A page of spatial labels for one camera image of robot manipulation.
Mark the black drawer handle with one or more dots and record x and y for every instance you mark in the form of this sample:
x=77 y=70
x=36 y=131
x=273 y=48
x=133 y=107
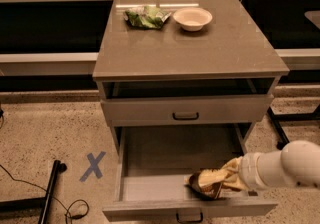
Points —
x=185 y=116
x=189 y=219

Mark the blue tape X mark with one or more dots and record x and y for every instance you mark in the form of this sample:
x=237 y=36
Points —
x=93 y=166

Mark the open middle drawer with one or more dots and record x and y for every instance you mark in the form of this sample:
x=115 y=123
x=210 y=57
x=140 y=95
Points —
x=154 y=161

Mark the black top drawer handle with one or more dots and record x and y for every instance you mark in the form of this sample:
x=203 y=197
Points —
x=185 y=116

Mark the black stand leg left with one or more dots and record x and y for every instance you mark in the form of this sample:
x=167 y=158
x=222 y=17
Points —
x=34 y=206

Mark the closed top drawer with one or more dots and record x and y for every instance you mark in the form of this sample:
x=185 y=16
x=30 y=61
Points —
x=211 y=109

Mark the black middle drawer handle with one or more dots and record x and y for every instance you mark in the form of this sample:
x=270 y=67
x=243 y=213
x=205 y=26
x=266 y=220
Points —
x=189 y=219

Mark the cloth-covered gripper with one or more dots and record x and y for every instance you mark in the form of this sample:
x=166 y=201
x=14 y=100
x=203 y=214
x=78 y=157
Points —
x=249 y=170

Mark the brown chip bag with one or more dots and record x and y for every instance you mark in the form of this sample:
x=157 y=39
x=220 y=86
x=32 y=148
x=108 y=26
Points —
x=207 y=183

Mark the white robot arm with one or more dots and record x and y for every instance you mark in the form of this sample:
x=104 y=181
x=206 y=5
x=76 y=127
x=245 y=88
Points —
x=296 y=165

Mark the grey drawer cabinet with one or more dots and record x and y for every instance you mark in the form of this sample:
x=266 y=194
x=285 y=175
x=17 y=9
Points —
x=228 y=57

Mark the green chip bag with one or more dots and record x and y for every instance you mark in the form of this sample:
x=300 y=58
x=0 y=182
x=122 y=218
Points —
x=146 y=17

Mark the white paper bowl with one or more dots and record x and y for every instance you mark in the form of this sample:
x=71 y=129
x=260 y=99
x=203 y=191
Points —
x=192 y=19

